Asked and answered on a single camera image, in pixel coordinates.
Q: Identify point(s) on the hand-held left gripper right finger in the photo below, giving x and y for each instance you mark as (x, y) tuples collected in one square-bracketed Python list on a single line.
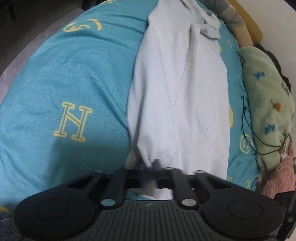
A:
[(159, 170)]

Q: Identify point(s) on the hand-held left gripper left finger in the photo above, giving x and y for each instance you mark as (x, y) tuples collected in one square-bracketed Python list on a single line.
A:
[(141, 176)]

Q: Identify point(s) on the white t-shirt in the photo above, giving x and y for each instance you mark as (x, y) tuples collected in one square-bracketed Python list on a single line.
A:
[(180, 92)]

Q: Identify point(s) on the pink plush blanket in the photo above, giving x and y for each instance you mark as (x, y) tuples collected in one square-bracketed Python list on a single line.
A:
[(275, 176)]

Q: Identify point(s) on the green printed fleece blanket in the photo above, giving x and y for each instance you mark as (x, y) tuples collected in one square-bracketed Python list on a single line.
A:
[(266, 92)]

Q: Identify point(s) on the teal printed bed sheet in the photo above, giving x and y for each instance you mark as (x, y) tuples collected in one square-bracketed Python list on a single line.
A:
[(69, 69)]

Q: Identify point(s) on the blue denim cloth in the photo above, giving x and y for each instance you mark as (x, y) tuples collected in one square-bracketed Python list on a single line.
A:
[(5, 227)]

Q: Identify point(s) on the dark clothing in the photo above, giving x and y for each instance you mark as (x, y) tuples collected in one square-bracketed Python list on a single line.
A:
[(275, 60)]

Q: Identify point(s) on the plaid pillow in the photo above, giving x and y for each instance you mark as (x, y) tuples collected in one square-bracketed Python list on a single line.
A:
[(233, 20)]

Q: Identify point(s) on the tan padded headboard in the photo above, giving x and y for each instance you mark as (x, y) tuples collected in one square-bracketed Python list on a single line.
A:
[(253, 27)]

